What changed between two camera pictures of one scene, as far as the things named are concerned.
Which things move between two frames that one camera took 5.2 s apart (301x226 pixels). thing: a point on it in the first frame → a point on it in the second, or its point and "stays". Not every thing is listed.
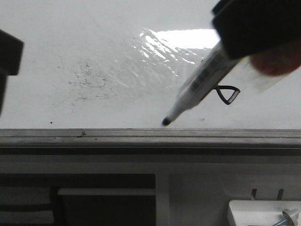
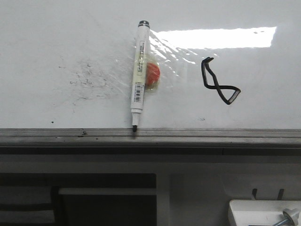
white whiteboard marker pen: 216,68 → 139,73
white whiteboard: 120,64 stays
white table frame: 150,138 stays
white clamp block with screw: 266,213 stays
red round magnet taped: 278,61 → 153,73
